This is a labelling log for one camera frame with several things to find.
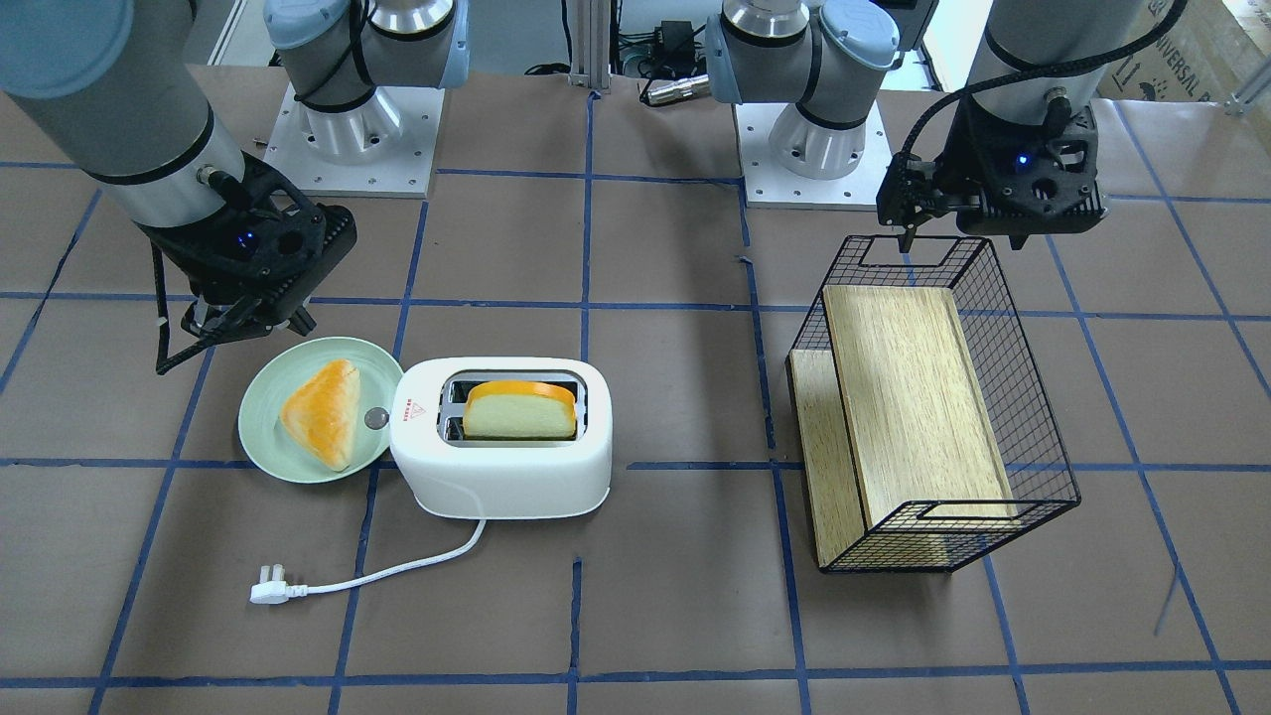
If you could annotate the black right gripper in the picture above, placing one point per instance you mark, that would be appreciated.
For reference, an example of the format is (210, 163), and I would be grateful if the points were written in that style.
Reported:
(191, 264)

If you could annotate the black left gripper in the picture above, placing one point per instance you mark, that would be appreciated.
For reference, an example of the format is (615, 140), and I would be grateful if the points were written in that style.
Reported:
(959, 165)

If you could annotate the white toaster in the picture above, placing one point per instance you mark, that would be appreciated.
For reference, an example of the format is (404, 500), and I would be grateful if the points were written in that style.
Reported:
(453, 476)

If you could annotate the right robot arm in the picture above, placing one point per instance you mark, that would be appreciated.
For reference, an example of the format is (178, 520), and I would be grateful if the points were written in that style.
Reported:
(106, 81)

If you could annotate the bread slice in toaster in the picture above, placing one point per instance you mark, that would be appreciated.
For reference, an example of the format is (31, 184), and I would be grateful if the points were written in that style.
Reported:
(519, 409)

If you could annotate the green plate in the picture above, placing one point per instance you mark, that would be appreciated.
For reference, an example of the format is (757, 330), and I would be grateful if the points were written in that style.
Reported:
(259, 426)

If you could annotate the triangular bread on plate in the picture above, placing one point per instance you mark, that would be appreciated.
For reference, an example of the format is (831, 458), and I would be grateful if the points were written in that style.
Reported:
(320, 416)

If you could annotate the wooden step shelf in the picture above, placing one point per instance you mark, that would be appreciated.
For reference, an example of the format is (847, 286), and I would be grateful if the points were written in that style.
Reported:
(903, 471)

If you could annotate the black power adapter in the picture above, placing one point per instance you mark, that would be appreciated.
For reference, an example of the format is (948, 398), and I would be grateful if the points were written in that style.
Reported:
(673, 39)

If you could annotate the brown paper table cover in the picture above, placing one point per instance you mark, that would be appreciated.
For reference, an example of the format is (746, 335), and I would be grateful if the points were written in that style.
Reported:
(594, 228)

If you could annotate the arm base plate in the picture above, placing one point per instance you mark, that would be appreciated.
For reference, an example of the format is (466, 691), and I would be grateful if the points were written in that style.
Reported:
(383, 149)
(789, 163)

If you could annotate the black wire basket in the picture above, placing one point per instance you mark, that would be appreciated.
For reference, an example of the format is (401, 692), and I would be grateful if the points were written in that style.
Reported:
(1023, 422)

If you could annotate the aluminium frame post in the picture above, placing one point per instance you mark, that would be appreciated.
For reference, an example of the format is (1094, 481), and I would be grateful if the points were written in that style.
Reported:
(592, 39)

